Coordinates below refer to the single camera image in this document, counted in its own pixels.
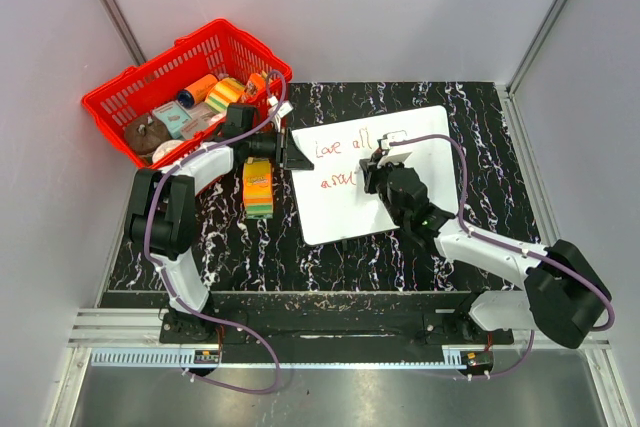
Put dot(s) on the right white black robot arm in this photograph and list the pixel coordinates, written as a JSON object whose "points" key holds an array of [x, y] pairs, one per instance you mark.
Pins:
{"points": [[557, 292]]}

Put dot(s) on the red capped whiteboard marker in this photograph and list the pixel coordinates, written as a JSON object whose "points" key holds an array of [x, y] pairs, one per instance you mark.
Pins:
{"points": [[369, 166]]}

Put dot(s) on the orange snack box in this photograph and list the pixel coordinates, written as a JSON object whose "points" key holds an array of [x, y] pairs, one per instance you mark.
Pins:
{"points": [[256, 85]]}

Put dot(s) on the red plastic shopping basket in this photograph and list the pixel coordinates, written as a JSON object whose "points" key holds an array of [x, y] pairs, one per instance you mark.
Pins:
{"points": [[216, 48]]}

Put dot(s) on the stacked colourful sponge pack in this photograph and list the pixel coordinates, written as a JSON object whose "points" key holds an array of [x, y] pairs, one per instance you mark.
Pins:
{"points": [[258, 196]]}

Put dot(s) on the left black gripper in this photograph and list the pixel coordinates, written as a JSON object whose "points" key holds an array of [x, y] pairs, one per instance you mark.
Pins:
{"points": [[288, 154]]}

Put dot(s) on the pink white packet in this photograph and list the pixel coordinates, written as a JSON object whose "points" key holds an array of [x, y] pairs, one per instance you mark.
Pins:
{"points": [[202, 117]]}

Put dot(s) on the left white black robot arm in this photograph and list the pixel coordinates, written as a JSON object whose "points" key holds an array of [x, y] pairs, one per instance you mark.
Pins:
{"points": [[161, 213]]}

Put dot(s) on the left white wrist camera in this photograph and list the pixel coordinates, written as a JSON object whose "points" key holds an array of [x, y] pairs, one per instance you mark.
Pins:
{"points": [[278, 110]]}

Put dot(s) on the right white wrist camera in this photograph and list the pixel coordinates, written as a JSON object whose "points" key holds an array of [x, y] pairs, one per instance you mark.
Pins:
{"points": [[391, 149]]}

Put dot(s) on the teal small box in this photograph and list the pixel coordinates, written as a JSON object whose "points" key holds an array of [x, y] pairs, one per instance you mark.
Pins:
{"points": [[173, 116]]}

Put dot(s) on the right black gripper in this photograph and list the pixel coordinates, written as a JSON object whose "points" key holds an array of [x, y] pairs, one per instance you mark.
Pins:
{"points": [[372, 171]]}

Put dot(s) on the white round container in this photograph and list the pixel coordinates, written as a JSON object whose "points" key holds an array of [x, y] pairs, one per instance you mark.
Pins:
{"points": [[164, 149]]}

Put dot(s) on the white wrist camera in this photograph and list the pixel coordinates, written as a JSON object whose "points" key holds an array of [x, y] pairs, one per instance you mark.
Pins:
{"points": [[391, 149], [278, 110]]}

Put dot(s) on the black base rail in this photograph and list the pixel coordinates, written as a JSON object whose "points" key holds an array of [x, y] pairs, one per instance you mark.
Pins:
{"points": [[430, 317]]}

